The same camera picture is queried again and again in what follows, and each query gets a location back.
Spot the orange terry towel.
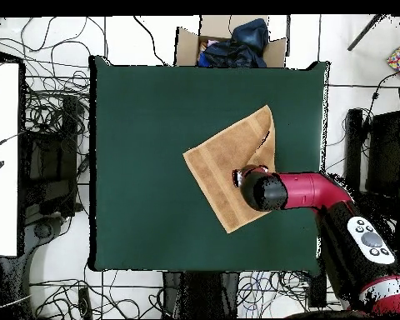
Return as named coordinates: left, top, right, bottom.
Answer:
left=182, top=104, right=277, bottom=234

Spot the dark thin rod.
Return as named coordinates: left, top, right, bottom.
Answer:
left=346, top=14, right=385, bottom=52

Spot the brown cardboard box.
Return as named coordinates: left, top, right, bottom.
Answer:
left=174, top=14, right=288, bottom=68

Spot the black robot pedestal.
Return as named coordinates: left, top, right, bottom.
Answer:
left=162, top=271, right=240, bottom=320

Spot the white side table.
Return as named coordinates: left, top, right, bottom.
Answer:
left=0, top=61, right=22, bottom=258

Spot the black floor cable tangle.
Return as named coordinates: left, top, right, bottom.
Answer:
left=29, top=277, right=165, bottom=320

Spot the gray round chair base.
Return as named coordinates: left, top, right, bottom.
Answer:
left=19, top=216, right=66, bottom=268

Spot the dark green table cloth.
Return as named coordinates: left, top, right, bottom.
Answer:
left=88, top=55, right=331, bottom=278

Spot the black power strip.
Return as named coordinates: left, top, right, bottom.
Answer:
left=77, top=286, right=94, bottom=320

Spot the dark blue clothing pile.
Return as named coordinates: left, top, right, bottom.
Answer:
left=197, top=17, right=270, bottom=68

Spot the blue and black cable tangle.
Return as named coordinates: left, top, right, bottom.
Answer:
left=236, top=269, right=323, bottom=318

